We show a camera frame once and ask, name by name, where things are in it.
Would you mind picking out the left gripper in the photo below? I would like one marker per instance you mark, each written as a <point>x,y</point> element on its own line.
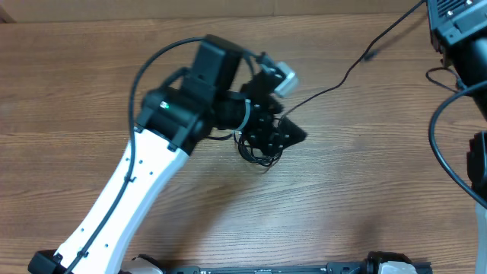
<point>272,144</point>

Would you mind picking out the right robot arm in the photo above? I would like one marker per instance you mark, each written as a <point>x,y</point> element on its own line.
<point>458,33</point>

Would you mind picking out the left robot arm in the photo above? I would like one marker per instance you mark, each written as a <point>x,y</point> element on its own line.
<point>226,87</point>

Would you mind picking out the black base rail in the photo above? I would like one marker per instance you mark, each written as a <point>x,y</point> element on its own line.
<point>374,263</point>

